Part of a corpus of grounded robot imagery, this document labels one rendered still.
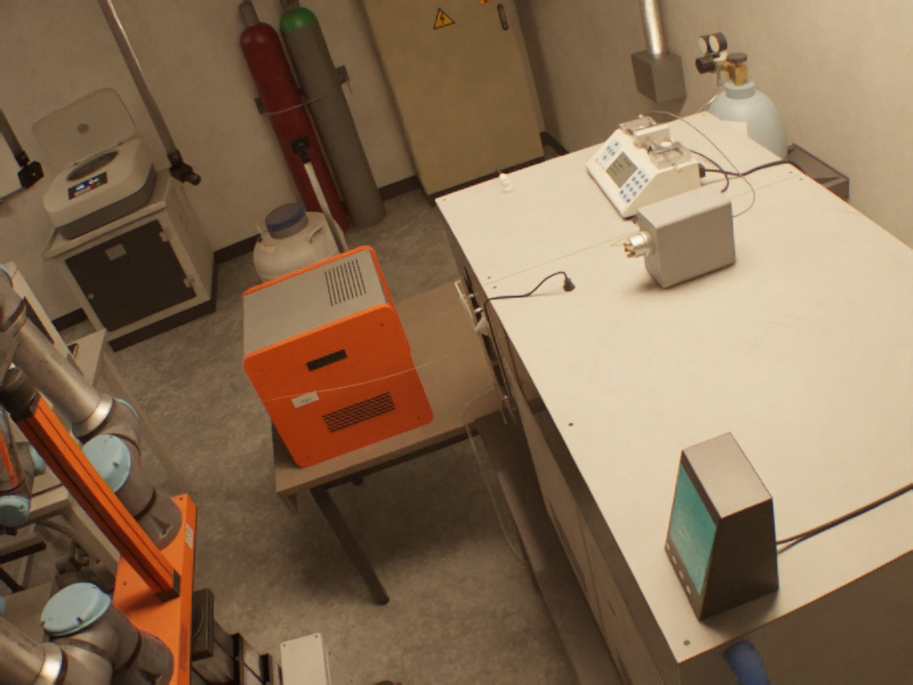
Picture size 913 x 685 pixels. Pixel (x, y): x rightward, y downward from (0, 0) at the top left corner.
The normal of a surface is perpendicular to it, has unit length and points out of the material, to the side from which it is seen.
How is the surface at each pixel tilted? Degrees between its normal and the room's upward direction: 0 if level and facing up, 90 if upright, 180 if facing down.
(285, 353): 90
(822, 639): 90
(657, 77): 90
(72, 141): 105
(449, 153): 90
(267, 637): 0
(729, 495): 0
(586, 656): 0
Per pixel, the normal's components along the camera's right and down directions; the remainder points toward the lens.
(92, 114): 0.28, 0.73
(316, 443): 0.22, 0.55
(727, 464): -0.27, -0.76
